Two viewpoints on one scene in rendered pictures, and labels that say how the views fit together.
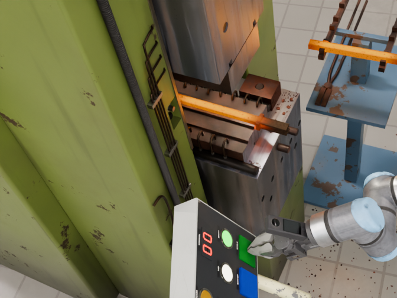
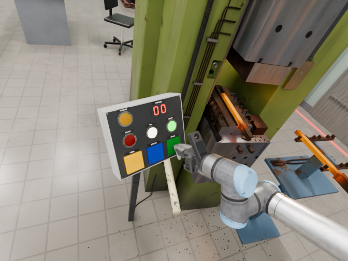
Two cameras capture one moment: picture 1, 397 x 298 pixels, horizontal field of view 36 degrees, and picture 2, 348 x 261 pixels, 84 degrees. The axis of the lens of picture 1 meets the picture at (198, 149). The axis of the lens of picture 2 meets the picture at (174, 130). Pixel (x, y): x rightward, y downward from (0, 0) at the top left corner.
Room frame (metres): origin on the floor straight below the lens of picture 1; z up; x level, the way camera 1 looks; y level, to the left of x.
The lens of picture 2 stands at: (0.25, -0.33, 1.65)
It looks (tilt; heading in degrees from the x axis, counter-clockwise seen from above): 43 degrees down; 29
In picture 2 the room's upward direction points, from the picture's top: 16 degrees clockwise
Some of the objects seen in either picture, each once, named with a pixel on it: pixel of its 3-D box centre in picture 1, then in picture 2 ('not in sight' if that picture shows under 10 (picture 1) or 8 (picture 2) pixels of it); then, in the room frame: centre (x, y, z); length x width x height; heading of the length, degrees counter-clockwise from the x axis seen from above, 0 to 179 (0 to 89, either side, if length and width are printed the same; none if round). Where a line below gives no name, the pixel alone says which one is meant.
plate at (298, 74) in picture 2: not in sight; (298, 75); (1.53, -0.29, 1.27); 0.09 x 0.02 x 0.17; 141
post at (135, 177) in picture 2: not in sight; (134, 185); (0.72, 0.09, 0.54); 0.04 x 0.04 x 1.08; 51
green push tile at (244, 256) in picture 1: (245, 251); (173, 145); (0.78, -0.05, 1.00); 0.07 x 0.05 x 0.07; 166
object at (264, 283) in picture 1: (247, 277); (170, 177); (0.88, -0.05, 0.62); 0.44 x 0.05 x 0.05; 51
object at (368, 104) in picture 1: (359, 78); (300, 175); (1.50, -0.67, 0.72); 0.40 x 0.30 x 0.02; 144
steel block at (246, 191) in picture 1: (214, 149); (215, 134); (1.38, -0.06, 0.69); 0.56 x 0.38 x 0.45; 51
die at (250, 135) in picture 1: (198, 117); (222, 107); (1.33, -0.03, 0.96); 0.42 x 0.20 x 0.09; 51
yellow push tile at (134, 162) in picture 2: not in sight; (133, 162); (0.59, -0.01, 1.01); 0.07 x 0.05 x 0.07; 166
